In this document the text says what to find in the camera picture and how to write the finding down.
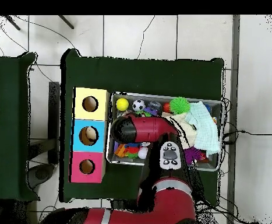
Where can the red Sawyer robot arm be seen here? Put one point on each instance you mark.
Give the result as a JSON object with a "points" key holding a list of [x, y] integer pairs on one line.
{"points": [[149, 129]]}

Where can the wooden box with three holes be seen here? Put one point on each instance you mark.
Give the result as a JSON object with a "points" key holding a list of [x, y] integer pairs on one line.
{"points": [[96, 163]]}

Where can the silver mesh bin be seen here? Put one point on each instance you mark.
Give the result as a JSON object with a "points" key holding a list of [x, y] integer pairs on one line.
{"points": [[209, 164]]}

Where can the small soccer ball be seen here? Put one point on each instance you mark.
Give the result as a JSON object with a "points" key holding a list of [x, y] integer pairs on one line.
{"points": [[138, 105]]}

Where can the purple toy building block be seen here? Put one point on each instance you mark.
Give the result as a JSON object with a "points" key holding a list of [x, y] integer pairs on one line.
{"points": [[150, 111]]}

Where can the yellow foam ball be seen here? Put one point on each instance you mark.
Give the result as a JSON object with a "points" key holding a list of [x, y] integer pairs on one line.
{"points": [[122, 104]]}

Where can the multicolour spiky rubber toy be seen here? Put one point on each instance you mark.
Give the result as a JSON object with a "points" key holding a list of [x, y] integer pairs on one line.
{"points": [[132, 150]]}

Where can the small baseball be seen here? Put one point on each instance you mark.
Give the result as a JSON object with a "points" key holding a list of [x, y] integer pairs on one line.
{"points": [[142, 152]]}

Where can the orange ball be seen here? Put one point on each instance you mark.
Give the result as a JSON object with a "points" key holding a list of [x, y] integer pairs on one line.
{"points": [[166, 107]]}

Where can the green spiky rubber ball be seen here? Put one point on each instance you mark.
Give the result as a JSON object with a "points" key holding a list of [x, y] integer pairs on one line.
{"points": [[179, 105]]}

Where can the dark green tablecloth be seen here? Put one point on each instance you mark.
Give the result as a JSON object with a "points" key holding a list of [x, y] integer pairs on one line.
{"points": [[7, 140], [138, 74]]}

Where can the purple spiky rubber toy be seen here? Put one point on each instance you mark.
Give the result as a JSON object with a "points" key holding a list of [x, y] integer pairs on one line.
{"points": [[191, 154]]}

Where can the mint green cloth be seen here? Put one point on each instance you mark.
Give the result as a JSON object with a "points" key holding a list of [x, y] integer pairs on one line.
{"points": [[205, 130]]}

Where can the black stand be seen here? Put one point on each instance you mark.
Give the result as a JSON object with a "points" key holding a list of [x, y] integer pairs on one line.
{"points": [[54, 116]]}

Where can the grey round base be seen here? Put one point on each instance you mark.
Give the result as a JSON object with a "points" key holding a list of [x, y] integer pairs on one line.
{"points": [[41, 173]]}

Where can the black tripod leg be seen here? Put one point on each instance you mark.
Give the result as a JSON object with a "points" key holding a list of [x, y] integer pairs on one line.
{"points": [[66, 22], [12, 22]]}

